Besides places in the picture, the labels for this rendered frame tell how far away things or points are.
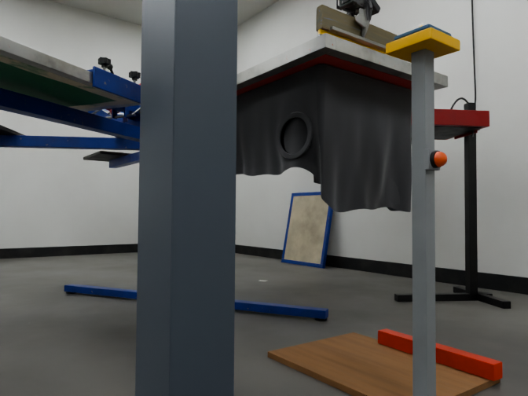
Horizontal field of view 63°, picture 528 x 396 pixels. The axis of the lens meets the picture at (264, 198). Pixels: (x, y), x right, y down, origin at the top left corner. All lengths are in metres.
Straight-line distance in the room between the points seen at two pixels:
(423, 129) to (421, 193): 0.16
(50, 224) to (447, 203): 4.26
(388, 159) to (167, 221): 0.80
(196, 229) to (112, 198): 4.79
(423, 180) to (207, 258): 0.56
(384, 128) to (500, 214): 2.03
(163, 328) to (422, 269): 0.63
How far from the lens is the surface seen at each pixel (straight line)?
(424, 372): 1.19
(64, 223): 5.66
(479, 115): 2.76
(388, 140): 1.50
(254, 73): 1.45
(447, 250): 3.59
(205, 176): 1.05
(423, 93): 1.17
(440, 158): 1.12
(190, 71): 1.07
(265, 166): 1.48
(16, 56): 1.47
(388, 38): 1.64
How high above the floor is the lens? 0.51
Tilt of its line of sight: 2 degrees up
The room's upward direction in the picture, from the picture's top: straight up
